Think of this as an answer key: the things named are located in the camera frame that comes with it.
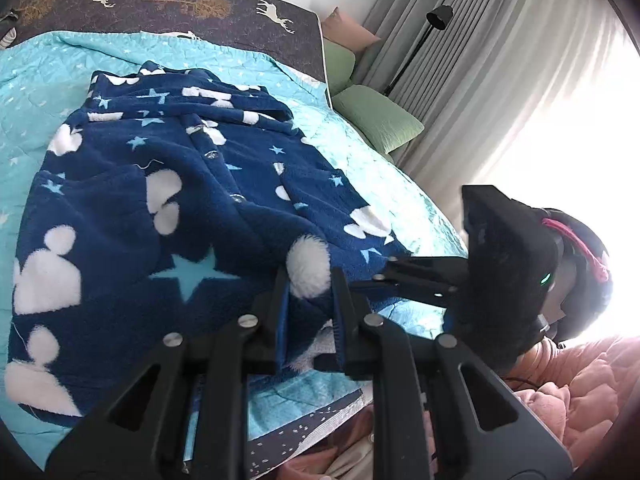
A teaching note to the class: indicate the grey curtain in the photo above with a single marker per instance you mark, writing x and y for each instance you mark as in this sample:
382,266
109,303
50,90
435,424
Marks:
480,85

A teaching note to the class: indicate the pink pillow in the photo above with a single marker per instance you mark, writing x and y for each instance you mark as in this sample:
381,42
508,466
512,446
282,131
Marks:
345,27

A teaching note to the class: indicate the large green cushion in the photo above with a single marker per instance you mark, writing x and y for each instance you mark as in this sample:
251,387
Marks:
380,117

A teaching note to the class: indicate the black floor lamp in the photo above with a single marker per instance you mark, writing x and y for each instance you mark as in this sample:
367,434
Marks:
440,16

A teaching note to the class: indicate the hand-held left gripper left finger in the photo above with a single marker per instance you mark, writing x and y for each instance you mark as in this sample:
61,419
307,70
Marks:
282,320

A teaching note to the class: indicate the navy star print fleece robe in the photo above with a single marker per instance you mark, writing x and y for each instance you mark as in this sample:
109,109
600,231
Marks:
165,240

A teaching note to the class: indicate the light blue star quilt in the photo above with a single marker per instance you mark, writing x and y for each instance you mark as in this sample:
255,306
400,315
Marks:
30,90

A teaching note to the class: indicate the green sofa backrest cushion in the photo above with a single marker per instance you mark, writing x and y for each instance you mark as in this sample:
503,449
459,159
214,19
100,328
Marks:
337,65

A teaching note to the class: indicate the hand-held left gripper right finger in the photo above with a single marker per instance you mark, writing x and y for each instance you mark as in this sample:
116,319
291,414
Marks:
340,320

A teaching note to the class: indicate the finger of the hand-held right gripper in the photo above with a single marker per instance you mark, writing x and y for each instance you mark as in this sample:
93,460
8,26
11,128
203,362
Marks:
420,291
430,267

